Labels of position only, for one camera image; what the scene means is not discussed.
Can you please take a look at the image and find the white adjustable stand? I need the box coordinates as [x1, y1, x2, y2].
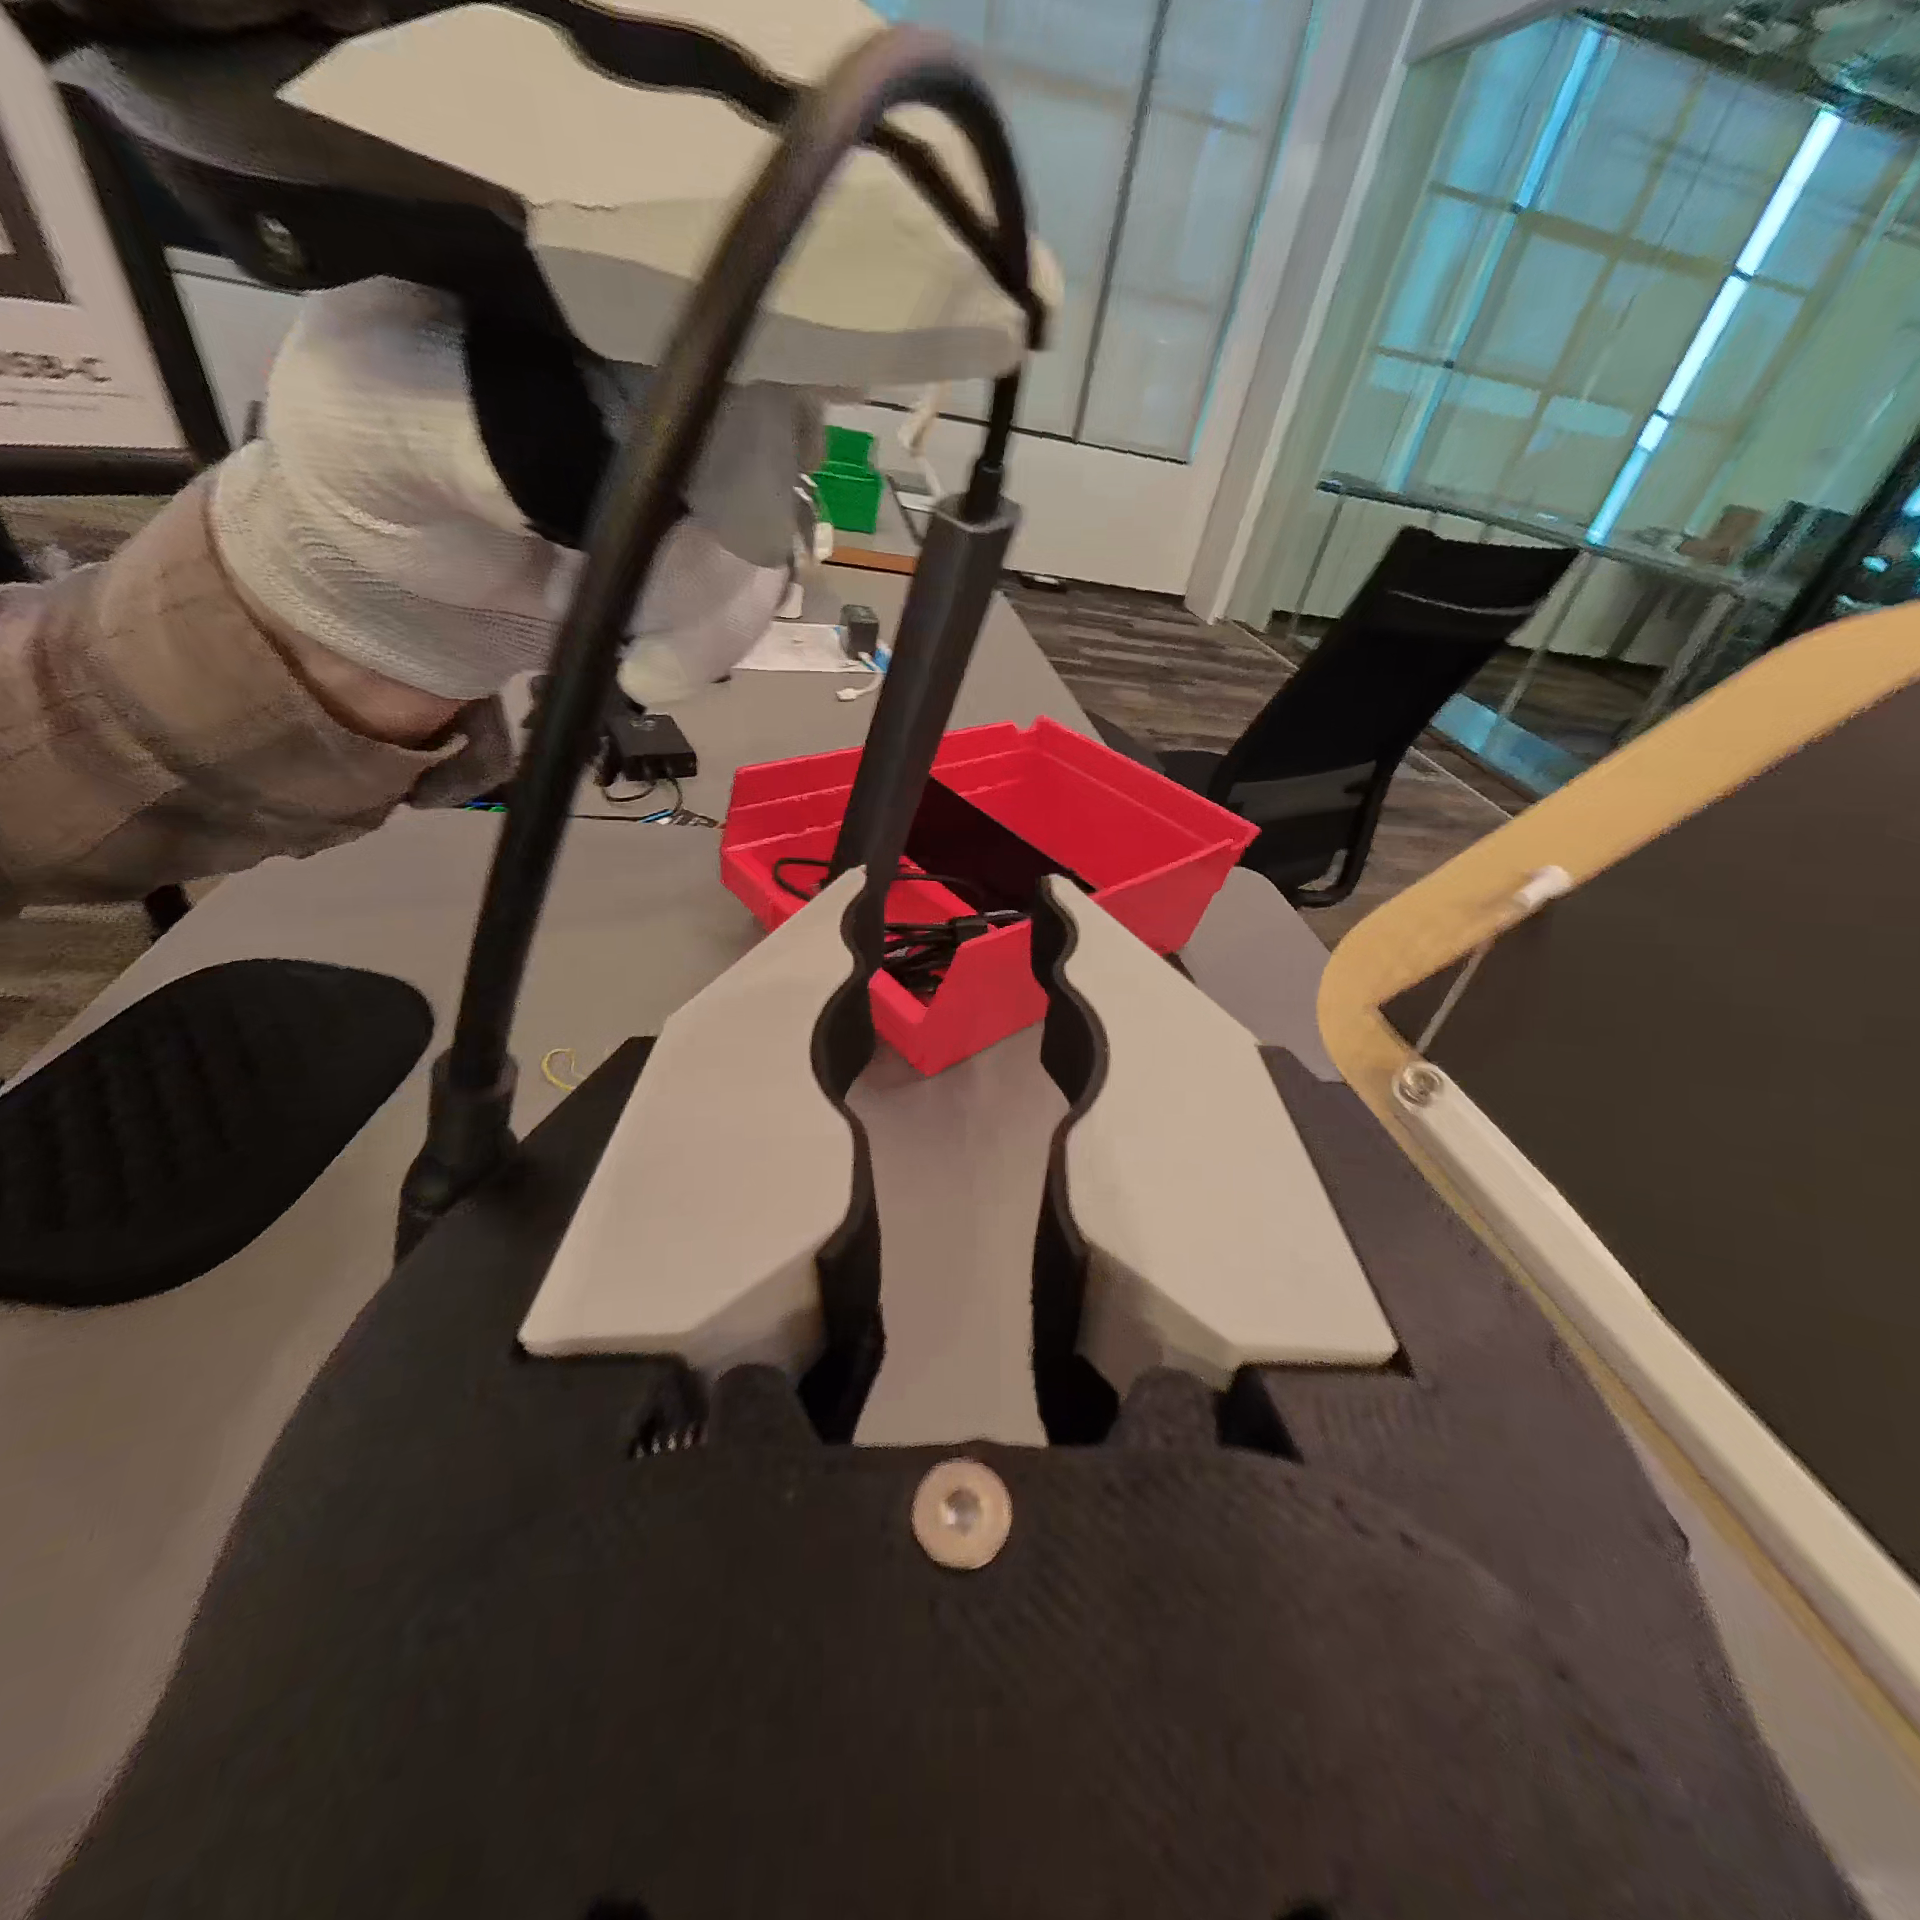
[1388, 1065, 1920, 1728]

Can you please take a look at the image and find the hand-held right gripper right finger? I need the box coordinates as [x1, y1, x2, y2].
[1030, 873, 1404, 1449]

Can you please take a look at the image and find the grey usb hub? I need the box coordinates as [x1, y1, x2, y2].
[831, 499, 1027, 909]

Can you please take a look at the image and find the person's left forearm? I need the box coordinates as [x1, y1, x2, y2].
[0, 479, 520, 921]

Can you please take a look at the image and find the black white marker sign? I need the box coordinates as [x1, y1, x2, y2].
[0, 29, 227, 459]

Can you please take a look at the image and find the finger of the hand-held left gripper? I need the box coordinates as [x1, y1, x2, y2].
[275, 0, 1070, 386]
[570, 0, 1066, 317]

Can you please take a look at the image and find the black cable with gold plugs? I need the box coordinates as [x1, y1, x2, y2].
[393, 24, 1051, 1265]

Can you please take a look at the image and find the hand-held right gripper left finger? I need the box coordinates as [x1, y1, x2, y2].
[518, 866, 888, 1444]

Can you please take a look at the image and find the person's left hand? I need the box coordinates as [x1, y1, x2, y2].
[208, 275, 819, 712]

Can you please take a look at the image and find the red storage bin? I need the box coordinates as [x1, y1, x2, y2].
[721, 717, 1262, 1080]

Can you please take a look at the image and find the bundle of black cables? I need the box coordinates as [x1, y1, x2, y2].
[774, 855, 1039, 999]

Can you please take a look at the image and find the green bin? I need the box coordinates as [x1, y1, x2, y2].
[807, 427, 888, 535]

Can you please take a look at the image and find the black quilted pad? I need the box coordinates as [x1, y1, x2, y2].
[0, 960, 436, 1309]

